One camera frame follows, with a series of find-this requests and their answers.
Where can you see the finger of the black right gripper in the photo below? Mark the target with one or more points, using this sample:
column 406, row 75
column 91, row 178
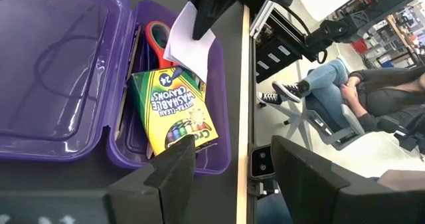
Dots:
column 207, row 8

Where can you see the cluttered storage shelves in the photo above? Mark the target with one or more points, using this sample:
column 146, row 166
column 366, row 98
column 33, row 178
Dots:
column 395, row 38

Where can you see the purple translucent pencil case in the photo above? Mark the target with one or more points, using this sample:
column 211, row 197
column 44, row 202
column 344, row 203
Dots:
column 66, row 84

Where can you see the gray office chair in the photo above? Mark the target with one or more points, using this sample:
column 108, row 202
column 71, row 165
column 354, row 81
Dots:
column 332, row 131

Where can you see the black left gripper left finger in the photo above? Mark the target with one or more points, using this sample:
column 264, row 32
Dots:
column 176, row 171

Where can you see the black table mat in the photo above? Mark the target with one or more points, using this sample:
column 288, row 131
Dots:
column 230, row 84

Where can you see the black table-level camera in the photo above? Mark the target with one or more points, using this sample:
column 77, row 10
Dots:
column 262, row 161

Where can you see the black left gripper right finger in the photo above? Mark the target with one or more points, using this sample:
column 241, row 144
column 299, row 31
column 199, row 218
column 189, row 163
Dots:
column 305, row 184

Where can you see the lavender sticky note pad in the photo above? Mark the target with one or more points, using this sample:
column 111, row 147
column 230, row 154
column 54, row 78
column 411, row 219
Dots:
column 189, row 54

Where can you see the red box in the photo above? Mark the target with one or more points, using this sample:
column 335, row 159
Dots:
column 359, row 46

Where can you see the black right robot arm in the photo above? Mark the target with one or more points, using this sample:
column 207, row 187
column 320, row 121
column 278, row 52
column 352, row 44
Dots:
column 279, row 51

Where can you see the yellow green crayon box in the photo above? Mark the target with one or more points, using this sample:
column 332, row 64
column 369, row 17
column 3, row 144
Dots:
column 172, row 111

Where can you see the black aluminium table frame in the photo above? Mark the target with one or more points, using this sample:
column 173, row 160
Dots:
column 262, row 18

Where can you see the person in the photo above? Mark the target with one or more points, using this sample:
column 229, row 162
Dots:
column 382, row 97

